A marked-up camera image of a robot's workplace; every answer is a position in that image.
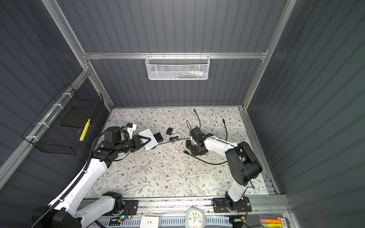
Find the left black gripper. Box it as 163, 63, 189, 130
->
115, 134, 150, 155

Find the white network switch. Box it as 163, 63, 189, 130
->
138, 129, 158, 150

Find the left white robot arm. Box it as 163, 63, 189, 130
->
32, 123, 157, 228

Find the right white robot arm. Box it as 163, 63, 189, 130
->
184, 127, 262, 205

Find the large black power adapter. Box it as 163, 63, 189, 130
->
166, 127, 173, 135

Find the yellow striped item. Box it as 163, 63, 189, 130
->
79, 118, 91, 142

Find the white desk clock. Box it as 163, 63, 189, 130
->
184, 207, 205, 228

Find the black box in basket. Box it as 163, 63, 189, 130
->
60, 106, 93, 128

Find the white power socket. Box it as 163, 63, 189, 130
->
140, 216, 159, 228

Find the black ethernet cable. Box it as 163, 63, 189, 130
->
183, 119, 229, 166

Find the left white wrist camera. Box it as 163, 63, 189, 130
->
124, 123, 137, 139

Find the blue ethernet cable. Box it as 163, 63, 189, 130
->
169, 109, 201, 143

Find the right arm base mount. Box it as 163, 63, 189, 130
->
211, 196, 252, 213

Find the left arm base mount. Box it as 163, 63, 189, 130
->
111, 200, 139, 217

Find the white wire mesh basket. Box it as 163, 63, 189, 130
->
145, 56, 211, 80

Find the black wire basket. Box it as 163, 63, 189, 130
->
22, 84, 104, 155

